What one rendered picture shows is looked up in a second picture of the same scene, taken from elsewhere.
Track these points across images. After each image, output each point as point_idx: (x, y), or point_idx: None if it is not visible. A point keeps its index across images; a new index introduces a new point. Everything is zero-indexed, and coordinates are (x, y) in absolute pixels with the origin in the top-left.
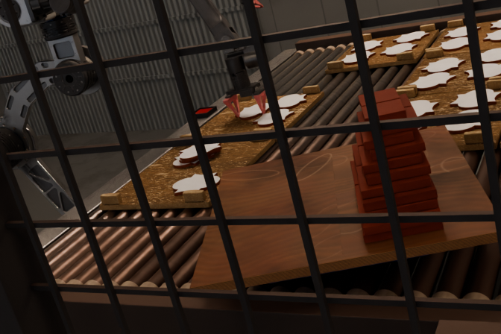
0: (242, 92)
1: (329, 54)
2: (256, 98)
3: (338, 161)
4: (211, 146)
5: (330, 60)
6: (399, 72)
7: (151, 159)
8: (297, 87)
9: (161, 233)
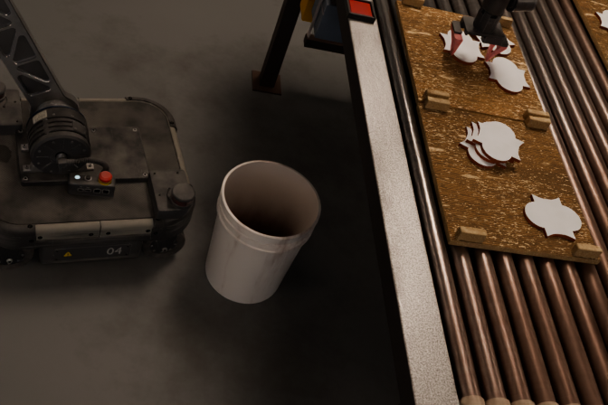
0: (490, 38)
1: None
2: (500, 50)
3: None
4: (510, 139)
5: None
6: (559, 9)
7: (392, 120)
8: None
9: (589, 313)
